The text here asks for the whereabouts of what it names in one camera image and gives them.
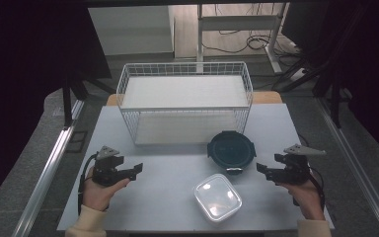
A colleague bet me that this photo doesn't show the white metal desk frame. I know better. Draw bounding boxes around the white metal desk frame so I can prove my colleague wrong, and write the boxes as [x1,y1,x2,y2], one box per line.
[195,3,289,74]

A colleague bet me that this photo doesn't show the white wire storage rack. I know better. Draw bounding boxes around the white wire storage rack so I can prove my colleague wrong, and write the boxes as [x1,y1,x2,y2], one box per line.
[115,61,255,146]

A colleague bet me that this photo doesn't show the round container dark blue lid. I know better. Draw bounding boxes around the round container dark blue lid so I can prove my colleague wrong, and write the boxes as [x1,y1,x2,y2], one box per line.
[206,130,258,176]

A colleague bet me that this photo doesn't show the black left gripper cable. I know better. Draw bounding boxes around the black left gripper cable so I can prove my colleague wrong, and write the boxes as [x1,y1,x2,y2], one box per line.
[77,153,98,216]

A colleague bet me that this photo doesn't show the square clear plastic container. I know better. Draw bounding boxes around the square clear plastic container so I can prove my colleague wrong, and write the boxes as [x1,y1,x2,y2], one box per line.
[192,173,244,224]

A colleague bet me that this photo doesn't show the thin black cable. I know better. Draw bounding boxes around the thin black cable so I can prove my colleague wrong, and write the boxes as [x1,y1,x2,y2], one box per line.
[297,133,310,147]

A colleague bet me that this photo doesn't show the black floor cables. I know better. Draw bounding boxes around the black floor cables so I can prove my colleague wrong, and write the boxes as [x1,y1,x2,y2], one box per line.
[200,3,305,67]

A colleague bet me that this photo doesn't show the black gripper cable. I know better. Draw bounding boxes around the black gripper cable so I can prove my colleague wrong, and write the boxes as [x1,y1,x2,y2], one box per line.
[77,153,98,216]
[309,167,326,211]

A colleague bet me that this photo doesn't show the wooden table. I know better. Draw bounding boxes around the wooden table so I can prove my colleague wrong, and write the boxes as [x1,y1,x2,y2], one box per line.
[106,91,283,107]

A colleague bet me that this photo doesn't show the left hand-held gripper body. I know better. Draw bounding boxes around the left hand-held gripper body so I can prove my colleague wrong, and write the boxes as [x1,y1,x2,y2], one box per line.
[92,145,121,188]

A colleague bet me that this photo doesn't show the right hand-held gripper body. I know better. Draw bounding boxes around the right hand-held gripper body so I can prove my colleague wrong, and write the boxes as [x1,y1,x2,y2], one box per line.
[275,143,328,185]

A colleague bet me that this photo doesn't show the black metal stand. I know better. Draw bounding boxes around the black metal stand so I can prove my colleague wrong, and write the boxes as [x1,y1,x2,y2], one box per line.
[60,72,116,127]
[270,3,369,129]

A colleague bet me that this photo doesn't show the aluminium rail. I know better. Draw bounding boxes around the aluminium rail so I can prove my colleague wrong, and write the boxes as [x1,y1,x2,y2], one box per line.
[315,97,379,237]
[11,100,86,237]

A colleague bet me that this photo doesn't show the white cabinet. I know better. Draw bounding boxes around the white cabinet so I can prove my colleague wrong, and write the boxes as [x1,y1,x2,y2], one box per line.
[88,5,176,57]

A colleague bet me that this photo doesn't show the person's left hand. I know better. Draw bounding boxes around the person's left hand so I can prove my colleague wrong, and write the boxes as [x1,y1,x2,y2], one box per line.
[82,167,131,211]

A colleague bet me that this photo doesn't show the person's right hand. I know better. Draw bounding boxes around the person's right hand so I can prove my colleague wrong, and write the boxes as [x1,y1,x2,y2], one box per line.
[277,179,325,221]

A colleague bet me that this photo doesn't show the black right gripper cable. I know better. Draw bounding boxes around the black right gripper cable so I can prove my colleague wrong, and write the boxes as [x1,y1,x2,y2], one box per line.
[309,167,326,211]

